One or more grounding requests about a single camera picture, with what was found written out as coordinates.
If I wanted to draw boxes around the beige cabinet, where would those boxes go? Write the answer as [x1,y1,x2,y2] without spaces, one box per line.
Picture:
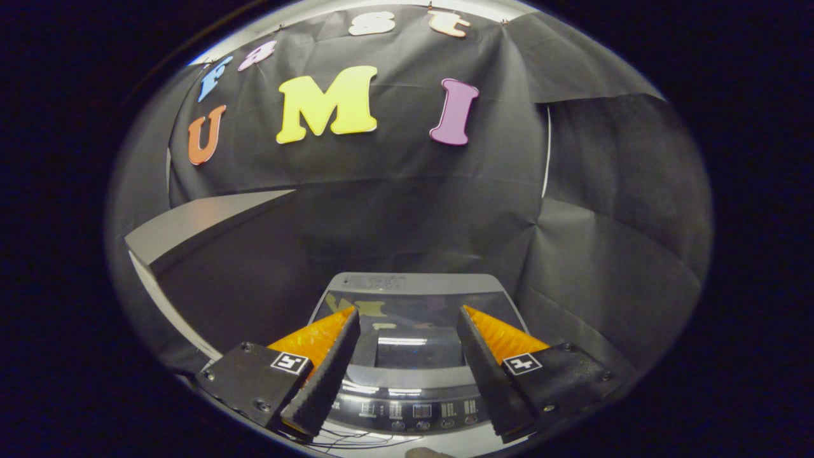
[124,189,319,376]

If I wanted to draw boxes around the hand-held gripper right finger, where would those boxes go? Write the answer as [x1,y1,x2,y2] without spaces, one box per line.
[456,305,621,444]

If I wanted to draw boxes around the grey washing machine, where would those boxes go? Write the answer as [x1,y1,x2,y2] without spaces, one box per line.
[307,272,532,441]

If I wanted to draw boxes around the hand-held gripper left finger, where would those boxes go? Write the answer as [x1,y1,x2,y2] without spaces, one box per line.
[196,307,361,441]

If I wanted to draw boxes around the black floor cables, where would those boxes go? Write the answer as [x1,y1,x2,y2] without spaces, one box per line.
[312,429,420,454]

